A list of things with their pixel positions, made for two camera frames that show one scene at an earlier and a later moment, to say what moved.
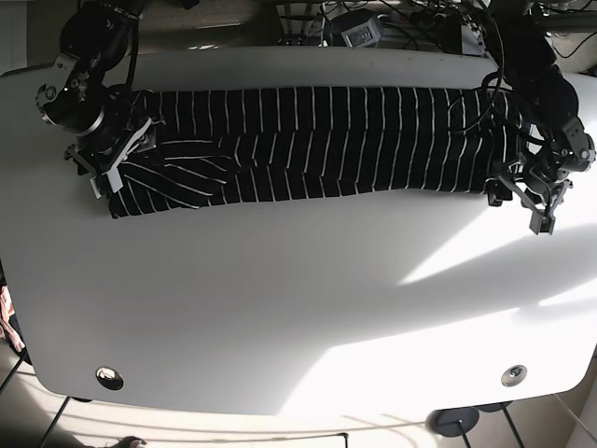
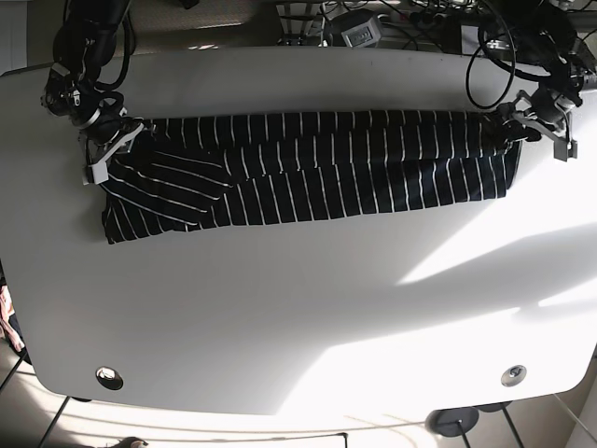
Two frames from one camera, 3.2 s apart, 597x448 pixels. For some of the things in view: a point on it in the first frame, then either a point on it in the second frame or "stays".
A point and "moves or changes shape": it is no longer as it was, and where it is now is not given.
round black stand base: [452, 422] stays
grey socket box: [364, 34] stays
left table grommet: [109, 378] stays
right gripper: [541, 190] to [547, 107]
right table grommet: [514, 375] stays
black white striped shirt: [320, 150] moves or changes shape
